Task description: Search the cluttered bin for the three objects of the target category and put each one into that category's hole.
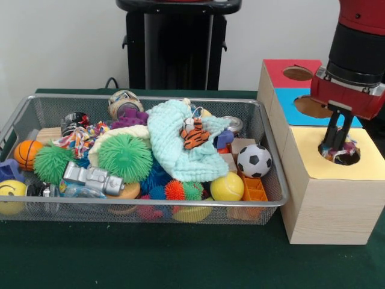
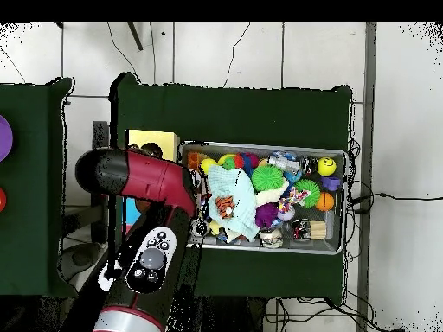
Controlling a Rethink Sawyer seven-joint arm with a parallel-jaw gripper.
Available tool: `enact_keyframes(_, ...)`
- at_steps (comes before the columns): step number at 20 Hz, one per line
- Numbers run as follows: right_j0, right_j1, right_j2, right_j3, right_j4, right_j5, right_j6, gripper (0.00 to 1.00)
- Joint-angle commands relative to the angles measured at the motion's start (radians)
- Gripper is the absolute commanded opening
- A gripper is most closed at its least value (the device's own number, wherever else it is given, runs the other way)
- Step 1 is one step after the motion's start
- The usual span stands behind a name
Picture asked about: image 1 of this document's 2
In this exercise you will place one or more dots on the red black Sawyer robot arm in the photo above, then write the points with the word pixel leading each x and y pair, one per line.
pixel 358 45

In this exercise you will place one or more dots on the yellow tennis ball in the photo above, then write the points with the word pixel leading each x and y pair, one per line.
pixel 227 186

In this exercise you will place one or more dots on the large green spiky ball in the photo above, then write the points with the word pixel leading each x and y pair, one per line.
pixel 124 158

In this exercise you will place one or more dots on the yellow smiley ball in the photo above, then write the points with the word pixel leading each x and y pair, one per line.
pixel 12 192

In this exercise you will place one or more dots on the small wooden block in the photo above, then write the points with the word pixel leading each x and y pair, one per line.
pixel 48 135

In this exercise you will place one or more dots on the silver mesh bin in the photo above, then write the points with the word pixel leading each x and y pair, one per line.
pixel 75 103

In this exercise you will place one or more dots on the dark green tablecloth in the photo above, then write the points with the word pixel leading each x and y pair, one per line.
pixel 377 126
pixel 150 259

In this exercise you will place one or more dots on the black and red can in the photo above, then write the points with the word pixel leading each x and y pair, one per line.
pixel 73 120

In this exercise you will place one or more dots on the wooden box with three holes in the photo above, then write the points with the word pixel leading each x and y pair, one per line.
pixel 331 204

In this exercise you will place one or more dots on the mint green cloth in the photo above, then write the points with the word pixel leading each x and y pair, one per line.
pixel 168 138

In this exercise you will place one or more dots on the black and white soccer ball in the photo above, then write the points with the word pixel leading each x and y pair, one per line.
pixel 254 161

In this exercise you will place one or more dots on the silver robot toy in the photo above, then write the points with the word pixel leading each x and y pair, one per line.
pixel 93 179

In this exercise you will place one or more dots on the orange basketball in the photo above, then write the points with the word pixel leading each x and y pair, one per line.
pixel 27 153

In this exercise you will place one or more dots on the large polka dot cloth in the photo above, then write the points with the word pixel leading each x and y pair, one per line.
pixel 350 149

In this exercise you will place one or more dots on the small green spiky ball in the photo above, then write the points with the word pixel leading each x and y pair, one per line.
pixel 51 164

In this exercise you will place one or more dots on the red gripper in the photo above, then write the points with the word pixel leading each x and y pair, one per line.
pixel 346 96

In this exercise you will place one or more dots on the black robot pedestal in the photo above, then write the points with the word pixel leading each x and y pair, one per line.
pixel 180 45

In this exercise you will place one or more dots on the colourful patterned cloth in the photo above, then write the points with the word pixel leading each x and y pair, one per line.
pixel 81 140

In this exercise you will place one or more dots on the small tiger plush toy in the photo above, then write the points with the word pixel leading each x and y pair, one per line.
pixel 194 137

